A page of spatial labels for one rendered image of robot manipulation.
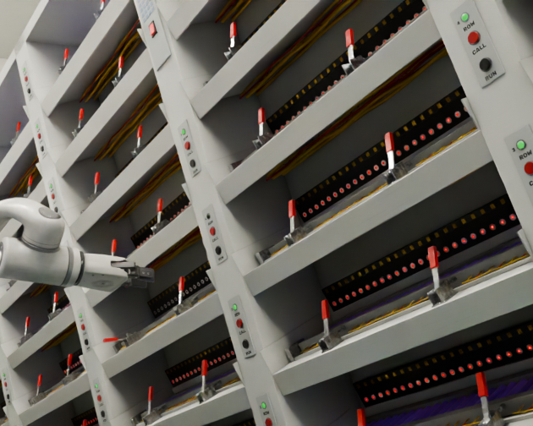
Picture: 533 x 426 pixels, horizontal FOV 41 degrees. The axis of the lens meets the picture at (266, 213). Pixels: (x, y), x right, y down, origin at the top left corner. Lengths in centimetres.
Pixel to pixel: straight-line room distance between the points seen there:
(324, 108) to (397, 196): 22
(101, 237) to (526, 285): 140
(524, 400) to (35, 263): 94
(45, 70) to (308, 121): 125
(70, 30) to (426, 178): 153
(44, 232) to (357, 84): 69
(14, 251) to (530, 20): 102
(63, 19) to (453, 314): 161
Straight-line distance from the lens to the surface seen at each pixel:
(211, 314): 155
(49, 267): 153
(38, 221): 149
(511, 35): 103
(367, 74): 118
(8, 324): 273
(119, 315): 208
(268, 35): 138
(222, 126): 158
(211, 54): 168
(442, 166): 108
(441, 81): 134
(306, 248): 129
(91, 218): 200
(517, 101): 101
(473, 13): 107
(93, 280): 158
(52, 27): 236
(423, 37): 112
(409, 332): 115
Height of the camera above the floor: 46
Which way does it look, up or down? 16 degrees up
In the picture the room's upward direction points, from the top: 18 degrees counter-clockwise
